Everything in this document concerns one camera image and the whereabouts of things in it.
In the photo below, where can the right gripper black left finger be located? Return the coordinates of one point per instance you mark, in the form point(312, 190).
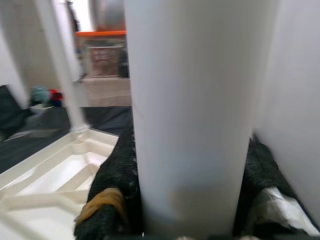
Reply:
point(115, 175)

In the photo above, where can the teal stuffed toy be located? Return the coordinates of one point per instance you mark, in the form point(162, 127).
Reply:
point(40, 95)

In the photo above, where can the red stuffed toy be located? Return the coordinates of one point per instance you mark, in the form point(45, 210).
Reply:
point(56, 96)

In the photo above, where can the beige cloth covered bench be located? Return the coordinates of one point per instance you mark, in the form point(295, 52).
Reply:
point(107, 92)

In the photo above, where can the black tablecloth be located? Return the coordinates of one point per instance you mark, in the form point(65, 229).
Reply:
point(105, 117)

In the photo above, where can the open black suitcase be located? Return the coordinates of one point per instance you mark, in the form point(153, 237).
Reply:
point(10, 110)

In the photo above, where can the white plastic table leg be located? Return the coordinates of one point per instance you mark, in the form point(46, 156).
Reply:
point(195, 100)
point(65, 75)

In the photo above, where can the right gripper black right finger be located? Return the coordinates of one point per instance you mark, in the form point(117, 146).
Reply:
point(262, 175)

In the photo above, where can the orange container lid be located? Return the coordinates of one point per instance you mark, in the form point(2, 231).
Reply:
point(100, 33)

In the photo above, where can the white plastic table top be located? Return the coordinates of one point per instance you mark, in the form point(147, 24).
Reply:
point(50, 175)

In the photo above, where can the red printed box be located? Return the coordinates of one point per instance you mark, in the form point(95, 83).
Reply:
point(105, 60)

